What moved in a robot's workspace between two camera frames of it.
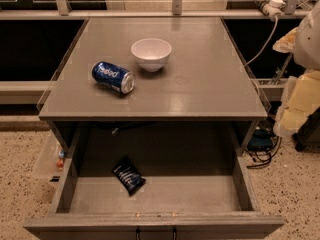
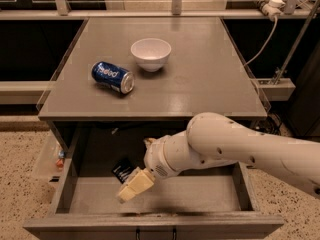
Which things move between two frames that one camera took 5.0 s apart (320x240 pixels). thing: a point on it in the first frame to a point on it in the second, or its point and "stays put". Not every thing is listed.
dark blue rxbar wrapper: x=125 y=171 stays put
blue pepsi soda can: x=114 y=76 stays put
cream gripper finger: x=289 y=122 to x=137 y=181
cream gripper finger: x=286 y=44 to x=149 y=140
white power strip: x=271 y=7 stays put
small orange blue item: x=60 y=161 stays put
